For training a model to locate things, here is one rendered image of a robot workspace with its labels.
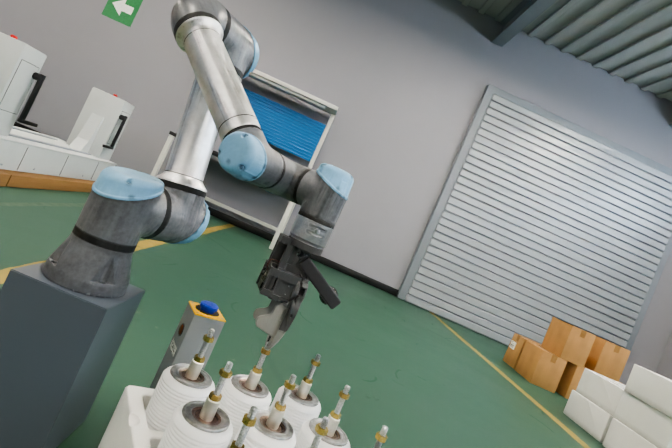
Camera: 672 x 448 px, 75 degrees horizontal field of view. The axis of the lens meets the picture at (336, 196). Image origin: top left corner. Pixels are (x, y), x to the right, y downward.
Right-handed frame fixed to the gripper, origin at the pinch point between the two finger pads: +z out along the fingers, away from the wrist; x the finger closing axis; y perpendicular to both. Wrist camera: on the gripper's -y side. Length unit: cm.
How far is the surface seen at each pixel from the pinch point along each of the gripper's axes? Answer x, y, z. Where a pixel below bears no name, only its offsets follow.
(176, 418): 15.9, 13.5, 9.7
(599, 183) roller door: -382, -443, -215
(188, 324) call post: -11.5, 14.8, 5.8
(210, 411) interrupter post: 15.5, 9.2, 7.7
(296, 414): 1.8, -9.6, 11.0
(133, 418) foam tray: 6.5, 18.4, 16.7
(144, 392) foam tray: -1.5, 17.9, 16.4
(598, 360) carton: -210, -341, -7
